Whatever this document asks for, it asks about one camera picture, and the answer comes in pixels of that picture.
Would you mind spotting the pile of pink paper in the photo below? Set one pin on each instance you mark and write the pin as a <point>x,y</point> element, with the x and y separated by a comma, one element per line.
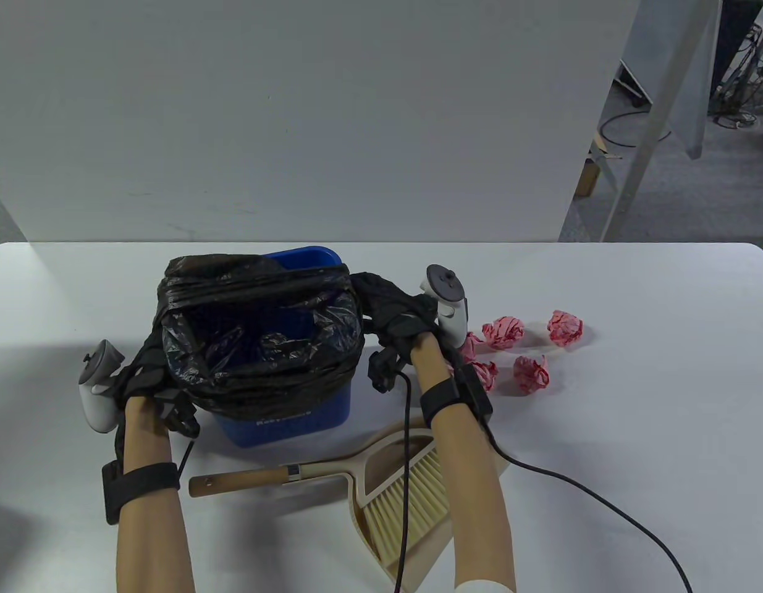
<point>505,332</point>

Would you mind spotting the white table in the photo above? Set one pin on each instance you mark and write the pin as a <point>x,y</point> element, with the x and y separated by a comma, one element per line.
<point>665,296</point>

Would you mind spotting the grey metal stand leg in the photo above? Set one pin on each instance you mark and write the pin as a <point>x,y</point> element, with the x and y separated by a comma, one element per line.
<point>654,123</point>

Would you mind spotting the grey board panel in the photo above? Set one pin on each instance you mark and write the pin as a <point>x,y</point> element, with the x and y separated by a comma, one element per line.
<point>696,111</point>

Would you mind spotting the person's right forearm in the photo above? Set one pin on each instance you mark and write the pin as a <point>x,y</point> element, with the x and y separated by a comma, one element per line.
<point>474,494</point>

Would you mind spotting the person's left forearm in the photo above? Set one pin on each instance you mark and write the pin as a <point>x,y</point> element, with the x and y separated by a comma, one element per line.
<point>149,543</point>

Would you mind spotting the person's right hand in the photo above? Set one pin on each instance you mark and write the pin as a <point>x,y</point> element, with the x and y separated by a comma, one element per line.
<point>400,315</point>

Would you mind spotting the white partition board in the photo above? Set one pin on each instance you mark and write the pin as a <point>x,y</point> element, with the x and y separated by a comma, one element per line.
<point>295,123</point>

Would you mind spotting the black plastic trash bag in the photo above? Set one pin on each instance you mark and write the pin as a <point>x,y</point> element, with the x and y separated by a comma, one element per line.
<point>264,377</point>

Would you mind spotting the white sleeve cuff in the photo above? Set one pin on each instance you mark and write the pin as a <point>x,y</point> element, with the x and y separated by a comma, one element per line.
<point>486,587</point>

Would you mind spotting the blue recycling bin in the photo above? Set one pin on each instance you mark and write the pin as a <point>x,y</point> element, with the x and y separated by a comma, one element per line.
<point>295,426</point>

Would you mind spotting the dark grey tracking controller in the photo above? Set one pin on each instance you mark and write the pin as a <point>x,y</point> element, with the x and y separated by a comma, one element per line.
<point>446,296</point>
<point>97,395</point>

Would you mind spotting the tan wooden block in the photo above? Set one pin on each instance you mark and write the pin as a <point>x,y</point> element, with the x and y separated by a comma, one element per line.
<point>586,179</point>

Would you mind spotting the beige plastic dustpan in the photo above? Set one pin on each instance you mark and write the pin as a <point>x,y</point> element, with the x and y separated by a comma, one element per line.
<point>381,469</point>

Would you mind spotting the person's left hand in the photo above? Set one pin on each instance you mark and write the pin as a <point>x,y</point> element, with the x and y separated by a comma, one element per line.
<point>143,377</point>

